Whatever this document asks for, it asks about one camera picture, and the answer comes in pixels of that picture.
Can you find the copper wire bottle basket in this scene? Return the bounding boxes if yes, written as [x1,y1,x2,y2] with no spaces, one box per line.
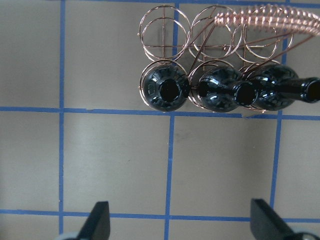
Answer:
[138,4,320,113]

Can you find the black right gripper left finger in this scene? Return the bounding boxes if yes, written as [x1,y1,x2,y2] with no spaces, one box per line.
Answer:
[75,201,111,240]

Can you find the dark wine bottle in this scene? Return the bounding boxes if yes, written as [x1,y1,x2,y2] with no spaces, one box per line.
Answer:
[196,66,258,113]
[247,64,320,112]
[140,63,190,112]

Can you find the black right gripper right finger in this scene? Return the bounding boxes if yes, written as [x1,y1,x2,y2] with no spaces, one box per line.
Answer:
[250,198,295,240]

